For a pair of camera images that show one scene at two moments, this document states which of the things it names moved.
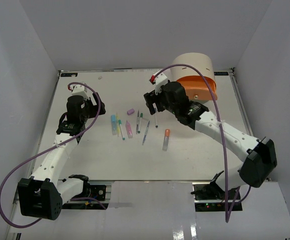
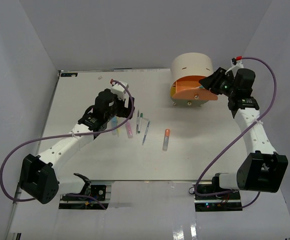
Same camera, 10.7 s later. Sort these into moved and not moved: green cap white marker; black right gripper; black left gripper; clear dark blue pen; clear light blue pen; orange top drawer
Moved: black right gripper; black left gripper
Not moved: clear dark blue pen; green cap white marker; clear light blue pen; orange top drawer
